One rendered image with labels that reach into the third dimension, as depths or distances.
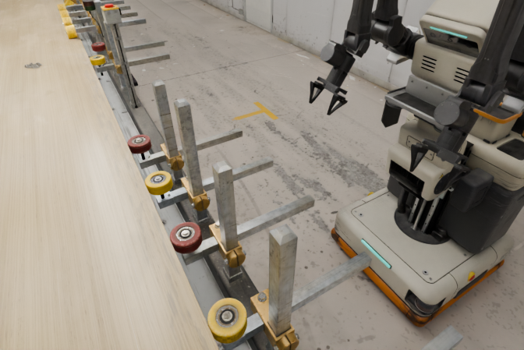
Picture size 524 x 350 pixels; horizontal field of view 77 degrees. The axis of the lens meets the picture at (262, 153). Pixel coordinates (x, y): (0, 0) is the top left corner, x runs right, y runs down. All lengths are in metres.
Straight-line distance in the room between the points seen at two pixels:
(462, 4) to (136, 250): 1.12
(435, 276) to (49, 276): 1.45
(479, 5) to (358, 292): 1.37
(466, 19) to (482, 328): 1.42
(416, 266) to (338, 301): 0.42
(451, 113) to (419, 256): 1.00
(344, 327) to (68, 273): 1.26
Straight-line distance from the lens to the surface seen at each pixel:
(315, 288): 0.89
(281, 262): 0.59
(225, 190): 0.77
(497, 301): 2.14
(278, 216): 1.01
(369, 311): 1.85
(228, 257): 0.92
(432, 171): 1.36
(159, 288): 0.82
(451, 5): 1.19
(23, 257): 1.02
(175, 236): 0.89
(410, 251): 1.76
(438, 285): 1.69
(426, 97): 1.28
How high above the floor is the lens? 1.57
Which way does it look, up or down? 36 degrees down
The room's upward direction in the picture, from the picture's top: 1 degrees counter-clockwise
